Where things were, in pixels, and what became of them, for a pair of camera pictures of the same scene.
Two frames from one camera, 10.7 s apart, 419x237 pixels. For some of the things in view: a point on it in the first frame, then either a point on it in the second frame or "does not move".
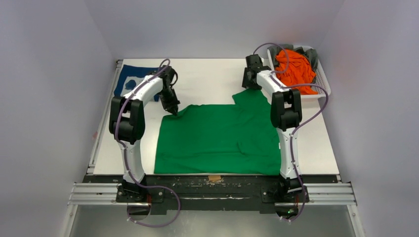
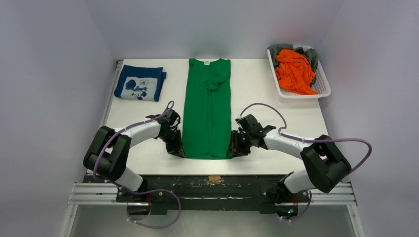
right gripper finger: (247, 78) → (239, 145)
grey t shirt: (311, 53) does not move
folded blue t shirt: (129, 76) does not move
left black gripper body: (168, 96) → (172, 136)
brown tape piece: (214, 177) does not move
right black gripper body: (248, 80) → (239, 140)
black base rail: (212, 194) does not move
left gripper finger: (173, 107) → (176, 149)
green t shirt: (220, 139) → (207, 122)
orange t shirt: (295, 71) does not move
